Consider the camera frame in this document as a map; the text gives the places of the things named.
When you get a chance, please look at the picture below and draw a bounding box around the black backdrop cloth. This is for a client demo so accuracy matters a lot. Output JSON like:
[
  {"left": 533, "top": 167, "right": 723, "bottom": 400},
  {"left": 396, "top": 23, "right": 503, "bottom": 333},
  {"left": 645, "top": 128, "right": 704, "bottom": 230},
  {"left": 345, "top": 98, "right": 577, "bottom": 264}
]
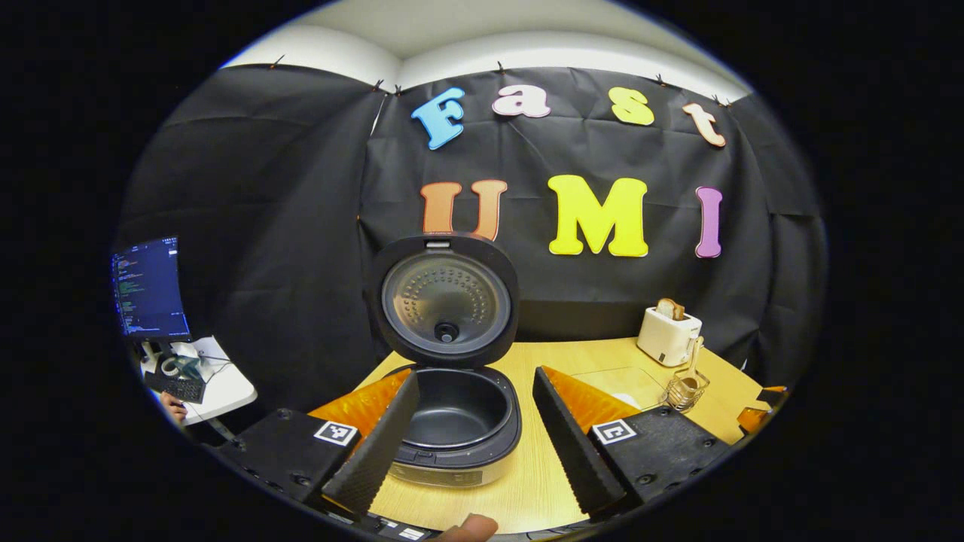
[{"left": 117, "top": 64, "right": 829, "bottom": 422}]

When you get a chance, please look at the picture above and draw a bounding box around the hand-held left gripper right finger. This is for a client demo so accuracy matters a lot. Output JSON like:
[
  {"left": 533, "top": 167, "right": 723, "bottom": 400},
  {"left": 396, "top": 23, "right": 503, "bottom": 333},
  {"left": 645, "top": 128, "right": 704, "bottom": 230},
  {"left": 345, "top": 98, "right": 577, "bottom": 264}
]
[{"left": 532, "top": 366, "right": 731, "bottom": 520}]

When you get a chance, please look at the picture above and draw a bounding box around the white side table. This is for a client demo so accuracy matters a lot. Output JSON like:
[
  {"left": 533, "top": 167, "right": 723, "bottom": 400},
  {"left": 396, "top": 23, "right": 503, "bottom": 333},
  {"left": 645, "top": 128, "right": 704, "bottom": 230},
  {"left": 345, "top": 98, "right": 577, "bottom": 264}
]
[{"left": 139, "top": 335, "right": 258, "bottom": 426}]

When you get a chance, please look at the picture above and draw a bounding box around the white toaster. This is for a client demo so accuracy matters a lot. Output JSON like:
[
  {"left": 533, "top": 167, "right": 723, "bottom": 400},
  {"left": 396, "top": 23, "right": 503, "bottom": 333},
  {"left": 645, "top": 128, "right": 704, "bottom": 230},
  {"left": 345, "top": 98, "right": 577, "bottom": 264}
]
[{"left": 637, "top": 306, "right": 703, "bottom": 367}]

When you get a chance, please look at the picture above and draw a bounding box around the clear wire chopstick holder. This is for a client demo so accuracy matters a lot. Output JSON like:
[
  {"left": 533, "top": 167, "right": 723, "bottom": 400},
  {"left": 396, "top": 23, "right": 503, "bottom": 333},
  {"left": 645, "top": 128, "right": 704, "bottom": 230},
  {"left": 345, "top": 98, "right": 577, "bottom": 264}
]
[{"left": 663, "top": 369, "right": 710, "bottom": 413}]

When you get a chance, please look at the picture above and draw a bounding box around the silver black rice cooker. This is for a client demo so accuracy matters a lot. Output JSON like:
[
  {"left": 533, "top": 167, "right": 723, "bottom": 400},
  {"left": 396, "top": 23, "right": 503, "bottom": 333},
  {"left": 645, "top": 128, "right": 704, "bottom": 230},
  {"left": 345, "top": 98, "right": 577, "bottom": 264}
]
[{"left": 364, "top": 233, "right": 523, "bottom": 489}]

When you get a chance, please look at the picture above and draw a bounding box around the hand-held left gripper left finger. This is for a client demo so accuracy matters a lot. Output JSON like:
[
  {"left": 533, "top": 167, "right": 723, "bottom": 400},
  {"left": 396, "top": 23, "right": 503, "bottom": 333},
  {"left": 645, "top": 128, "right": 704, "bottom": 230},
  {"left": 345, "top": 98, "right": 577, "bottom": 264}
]
[{"left": 218, "top": 369, "right": 420, "bottom": 520}]

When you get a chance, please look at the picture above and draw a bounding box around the computer monitor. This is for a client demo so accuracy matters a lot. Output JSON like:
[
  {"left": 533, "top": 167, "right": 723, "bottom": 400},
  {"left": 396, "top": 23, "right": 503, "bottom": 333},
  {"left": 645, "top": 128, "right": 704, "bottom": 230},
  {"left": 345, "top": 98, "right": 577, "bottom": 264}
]
[{"left": 111, "top": 237, "right": 191, "bottom": 343}]

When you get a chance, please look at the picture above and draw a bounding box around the black keyboard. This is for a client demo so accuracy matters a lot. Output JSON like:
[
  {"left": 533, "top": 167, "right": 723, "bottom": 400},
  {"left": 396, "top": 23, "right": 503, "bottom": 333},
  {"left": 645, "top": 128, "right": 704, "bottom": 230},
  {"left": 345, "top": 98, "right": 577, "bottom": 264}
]
[{"left": 145, "top": 371, "right": 206, "bottom": 404}]

